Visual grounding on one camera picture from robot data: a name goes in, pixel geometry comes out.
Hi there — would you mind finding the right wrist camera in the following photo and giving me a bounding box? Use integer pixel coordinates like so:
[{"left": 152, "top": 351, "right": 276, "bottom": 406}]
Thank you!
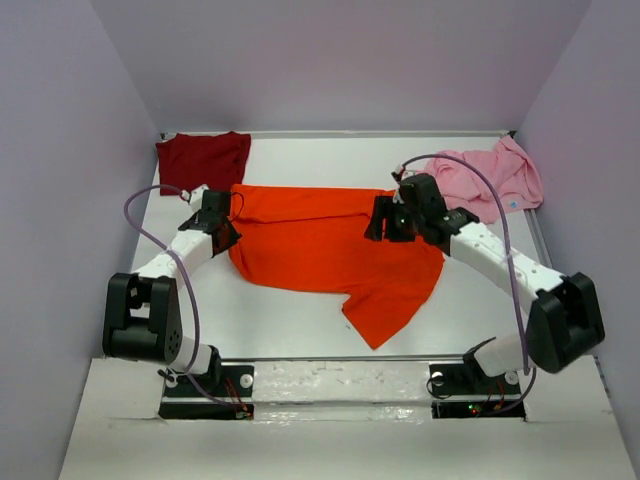
[{"left": 392, "top": 170, "right": 418, "bottom": 205}]

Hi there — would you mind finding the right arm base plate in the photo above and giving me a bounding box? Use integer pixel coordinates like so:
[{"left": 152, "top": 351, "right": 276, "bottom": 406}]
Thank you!
[{"left": 425, "top": 363, "right": 526, "bottom": 420}]

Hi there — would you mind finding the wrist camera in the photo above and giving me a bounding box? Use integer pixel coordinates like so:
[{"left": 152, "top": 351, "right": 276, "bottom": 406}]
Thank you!
[
  {"left": 180, "top": 184, "right": 209, "bottom": 210},
  {"left": 392, "top": 170, "right": 418, "bottom": 205}
]

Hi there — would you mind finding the dark red folded t-shirt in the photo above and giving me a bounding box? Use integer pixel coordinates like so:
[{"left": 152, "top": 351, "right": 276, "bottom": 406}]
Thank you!
[{"left": 156, "top": 132, "right": 252, "bottom": 191}]

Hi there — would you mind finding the orange t-shirt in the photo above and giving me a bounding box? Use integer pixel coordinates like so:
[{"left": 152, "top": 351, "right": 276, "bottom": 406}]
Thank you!
[{"left": 230, "top": 184, "right": 445, "bottom": 349}]

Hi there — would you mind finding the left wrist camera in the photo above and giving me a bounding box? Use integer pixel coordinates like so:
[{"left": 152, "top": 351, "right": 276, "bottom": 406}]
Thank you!
[{"left": 180, "top": 184, "right": 209, "bottom": 210}]

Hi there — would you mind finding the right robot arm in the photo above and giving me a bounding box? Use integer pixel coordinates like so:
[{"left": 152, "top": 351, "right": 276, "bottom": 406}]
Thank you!
[{"left": 364, "top": 174, "right": 605, "bottom": 392}]

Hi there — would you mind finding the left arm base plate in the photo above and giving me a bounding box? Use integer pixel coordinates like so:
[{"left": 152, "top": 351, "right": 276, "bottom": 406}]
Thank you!
[{"left": 157, "top": 363, "right": 255, "bottom": 421}]

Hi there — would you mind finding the pink t-shirt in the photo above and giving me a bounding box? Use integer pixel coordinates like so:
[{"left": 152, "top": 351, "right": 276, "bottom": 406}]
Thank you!
[{"left": 424, "top": 136, "right": 544, "bottom": 224}]

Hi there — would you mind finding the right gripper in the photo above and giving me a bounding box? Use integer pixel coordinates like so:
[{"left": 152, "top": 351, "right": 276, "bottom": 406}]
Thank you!
[{"left": 366, "top": 193, "right": 425, "bottom": 241}]

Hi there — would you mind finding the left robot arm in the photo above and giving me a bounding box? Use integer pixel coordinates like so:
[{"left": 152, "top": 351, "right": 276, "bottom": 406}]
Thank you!
[{"left": 102, "top": 185, "right": 241, "bottom": 403}]

